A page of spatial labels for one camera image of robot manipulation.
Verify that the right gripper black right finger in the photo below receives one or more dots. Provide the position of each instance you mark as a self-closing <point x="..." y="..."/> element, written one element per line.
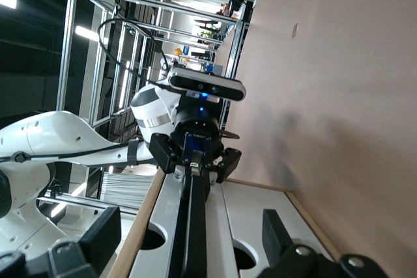
<point x="293" y="261"/>

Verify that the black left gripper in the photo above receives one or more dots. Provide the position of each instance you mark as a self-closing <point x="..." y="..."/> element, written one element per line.
<point x="197" y="128"/>

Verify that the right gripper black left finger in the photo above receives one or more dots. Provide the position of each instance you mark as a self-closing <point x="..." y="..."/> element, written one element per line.
<point x="101" y="235"/>

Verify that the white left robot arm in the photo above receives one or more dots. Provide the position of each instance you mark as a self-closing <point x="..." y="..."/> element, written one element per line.
<point x="49" y="134"/>

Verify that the light wooden drawer cabinet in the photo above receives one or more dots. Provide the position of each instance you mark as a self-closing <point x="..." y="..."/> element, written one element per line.
<point x="136" y="232"/>

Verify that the white drawer front with notch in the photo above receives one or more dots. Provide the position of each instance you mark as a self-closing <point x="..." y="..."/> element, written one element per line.
<point x="247" y="213"/>

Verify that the white ribbed panel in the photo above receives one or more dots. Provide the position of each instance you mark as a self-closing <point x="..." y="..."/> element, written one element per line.
<point x="127" y="190"/>

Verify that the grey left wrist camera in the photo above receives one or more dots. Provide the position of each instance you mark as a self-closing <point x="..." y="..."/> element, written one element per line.
<point x="208" y="86"/>

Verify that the aluminium profile frame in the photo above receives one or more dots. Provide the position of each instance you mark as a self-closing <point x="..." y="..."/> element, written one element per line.
<point x="68" y="47"/>

